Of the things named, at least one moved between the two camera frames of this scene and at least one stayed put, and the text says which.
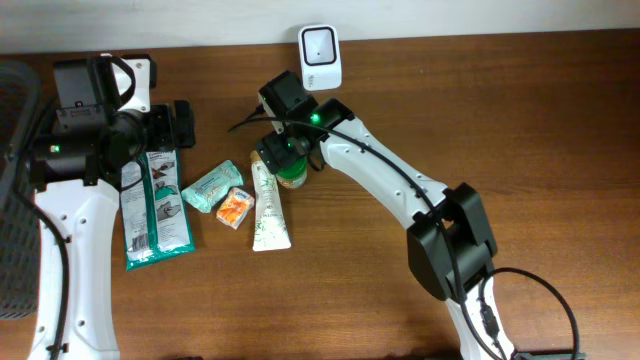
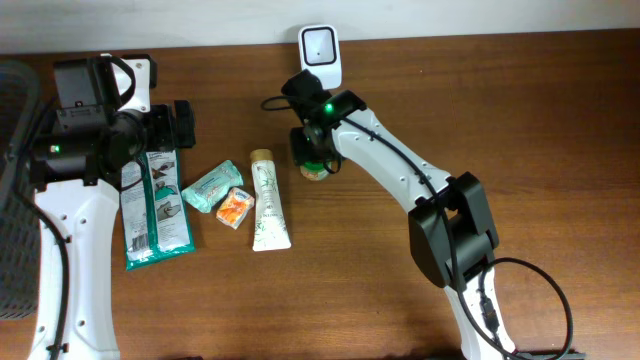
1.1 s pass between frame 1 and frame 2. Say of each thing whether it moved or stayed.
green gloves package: stayed
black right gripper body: moved
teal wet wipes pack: stayed
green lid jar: moved
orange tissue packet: stayed
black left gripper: stayed
